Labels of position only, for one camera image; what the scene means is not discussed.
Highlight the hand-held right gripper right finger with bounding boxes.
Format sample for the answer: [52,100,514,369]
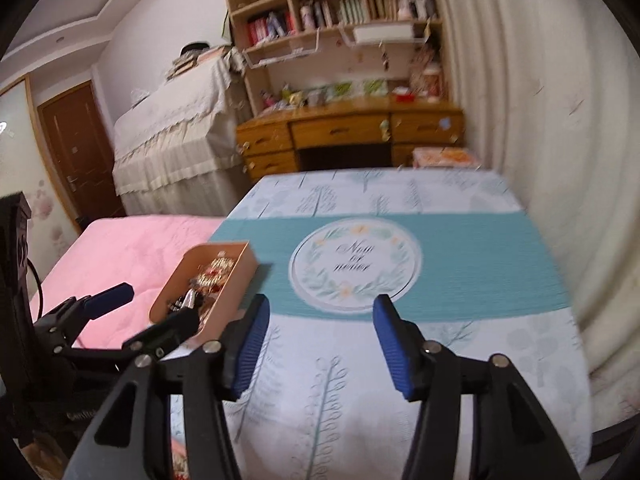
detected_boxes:
[372,293,584,480]

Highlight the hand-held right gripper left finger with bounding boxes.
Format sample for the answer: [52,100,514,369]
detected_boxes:
[62,294,271,480]

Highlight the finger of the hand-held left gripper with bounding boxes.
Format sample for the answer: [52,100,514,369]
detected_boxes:
[33,282,135,349]
[122,307,199,361]

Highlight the peach cardboard jewelry box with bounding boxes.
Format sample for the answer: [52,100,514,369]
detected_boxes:
[149,241,259,350]

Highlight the pink quilted blanket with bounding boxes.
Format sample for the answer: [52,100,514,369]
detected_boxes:
[27,214,227,352]

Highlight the leaf print tablecloth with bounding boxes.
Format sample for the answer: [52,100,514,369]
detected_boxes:
[169,167,594,480]

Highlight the flower print glass panel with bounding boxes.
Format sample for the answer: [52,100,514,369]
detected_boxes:
[0,76,82,262]

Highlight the brown wooden door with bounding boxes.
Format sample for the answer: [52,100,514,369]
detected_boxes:
[37,79,126,222]

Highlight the piano under lace cover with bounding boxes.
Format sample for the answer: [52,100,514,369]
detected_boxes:
[110,54,252,217]

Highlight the pink patterned box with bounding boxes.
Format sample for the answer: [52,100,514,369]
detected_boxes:
[412,147,484,169]

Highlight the wooden desk with drawers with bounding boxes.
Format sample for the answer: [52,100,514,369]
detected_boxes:
[234,97,466,182]

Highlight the stack of books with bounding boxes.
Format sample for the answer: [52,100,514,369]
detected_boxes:
[166,42,232,79]

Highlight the cream patterned curtain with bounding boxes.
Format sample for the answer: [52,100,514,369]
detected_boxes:
[429,0,640,413]

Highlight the wooden bookshelf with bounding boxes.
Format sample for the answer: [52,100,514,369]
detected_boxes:
[219,0,447,117]

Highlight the row of red books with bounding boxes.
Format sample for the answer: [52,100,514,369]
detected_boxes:
[247,9,297,44]

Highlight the white hanging tray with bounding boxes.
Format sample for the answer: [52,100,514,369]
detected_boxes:
[352,22,417,44]

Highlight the row of pale books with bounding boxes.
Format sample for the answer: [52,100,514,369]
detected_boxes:
[298,0,437,31]

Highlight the gold chain bracelet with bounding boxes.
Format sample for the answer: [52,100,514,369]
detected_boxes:
[192,257,237,287]

